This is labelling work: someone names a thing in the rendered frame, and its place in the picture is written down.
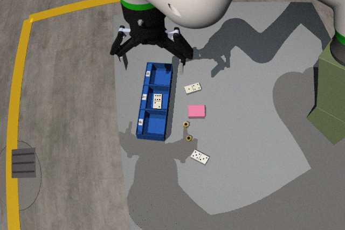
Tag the white domino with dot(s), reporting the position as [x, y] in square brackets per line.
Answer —
[192, 88]
[199, 157]
[157, 101]

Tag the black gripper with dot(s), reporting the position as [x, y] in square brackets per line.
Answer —
[149, 35]

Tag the blue rack of three bins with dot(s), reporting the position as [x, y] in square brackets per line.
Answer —
[151, 124]

